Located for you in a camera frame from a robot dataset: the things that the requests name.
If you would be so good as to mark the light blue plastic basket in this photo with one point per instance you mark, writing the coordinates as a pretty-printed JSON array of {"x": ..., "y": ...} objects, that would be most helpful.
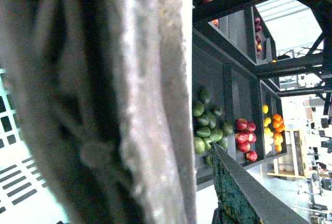
[{"x": 102, "y": 90}]

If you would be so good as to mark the pile of green mangoes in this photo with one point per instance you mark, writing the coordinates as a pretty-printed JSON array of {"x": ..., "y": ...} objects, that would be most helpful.
[{"x": 208, "y": 128}]

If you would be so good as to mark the dark wooden display stand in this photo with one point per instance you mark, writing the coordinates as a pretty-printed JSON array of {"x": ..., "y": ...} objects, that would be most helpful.
[{"x": 204, "y": 13}]

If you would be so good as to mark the pile of red apples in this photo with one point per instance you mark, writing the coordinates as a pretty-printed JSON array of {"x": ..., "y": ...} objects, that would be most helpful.
[{"x": 245, "y": 137}]

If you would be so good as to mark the pile of yellow lemons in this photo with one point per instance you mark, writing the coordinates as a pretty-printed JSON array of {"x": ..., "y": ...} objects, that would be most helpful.
[{"x": 268, "y": 134}]

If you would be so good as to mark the pile of oranges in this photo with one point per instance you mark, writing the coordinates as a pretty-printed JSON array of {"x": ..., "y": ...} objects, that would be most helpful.
[{"x": 279, "y": 127}]

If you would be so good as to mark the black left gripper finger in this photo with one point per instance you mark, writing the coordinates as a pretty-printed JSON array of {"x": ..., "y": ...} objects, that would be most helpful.
[{"x": 241, "y": 198}]

